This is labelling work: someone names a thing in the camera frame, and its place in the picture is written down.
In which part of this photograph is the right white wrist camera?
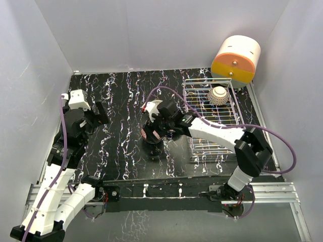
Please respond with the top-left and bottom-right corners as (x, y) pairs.
(142, 101), (159, 123)

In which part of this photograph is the purple striped bowl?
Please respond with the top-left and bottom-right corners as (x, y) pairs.
(166, 131), (176, 139)

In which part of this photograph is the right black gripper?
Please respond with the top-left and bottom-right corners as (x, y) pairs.
(142, 109), (174, 144)

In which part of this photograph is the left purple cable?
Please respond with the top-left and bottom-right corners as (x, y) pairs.
(21, 93), (70, 242)

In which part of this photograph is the cream orange yellow drawer cabinet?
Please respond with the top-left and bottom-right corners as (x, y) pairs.
(210, 35), (261, 89)

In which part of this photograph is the purple cable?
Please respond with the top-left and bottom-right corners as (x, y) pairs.
(21, 93), (70, 242)
(143, 86), (297, 174)

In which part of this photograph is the white wire dish rack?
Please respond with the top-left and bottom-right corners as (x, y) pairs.
(183, 78), (244, 156)

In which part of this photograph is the red white patterned bowl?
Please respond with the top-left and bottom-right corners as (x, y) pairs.
(141, 127), (152, 143)

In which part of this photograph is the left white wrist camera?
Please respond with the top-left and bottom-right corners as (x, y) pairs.
(61, 89), (91, 111)

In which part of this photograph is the blue patterned white bowl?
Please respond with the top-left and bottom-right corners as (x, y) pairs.
(207, 86), (229, 106)

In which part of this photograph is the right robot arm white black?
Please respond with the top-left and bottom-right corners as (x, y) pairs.
(141, 100), (273, 200)

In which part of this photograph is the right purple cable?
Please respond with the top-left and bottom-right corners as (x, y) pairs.
(143, 86), (297, 174)

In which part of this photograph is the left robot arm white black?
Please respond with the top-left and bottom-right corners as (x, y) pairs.
(10, 100), (109, 241)

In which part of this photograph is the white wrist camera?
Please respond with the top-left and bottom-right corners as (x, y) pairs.
(142, 101), (159, 123)
(61, 89), (91, 111)

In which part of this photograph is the aluminium frame rail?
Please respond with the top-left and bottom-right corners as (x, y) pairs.
(222, 80), (312, 242)

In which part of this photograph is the white orange patterned bowl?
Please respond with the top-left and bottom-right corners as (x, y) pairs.
(151, 99), (162, 105)

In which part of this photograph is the black front mounting bar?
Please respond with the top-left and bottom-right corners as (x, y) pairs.
(103, 176), (226, 213)

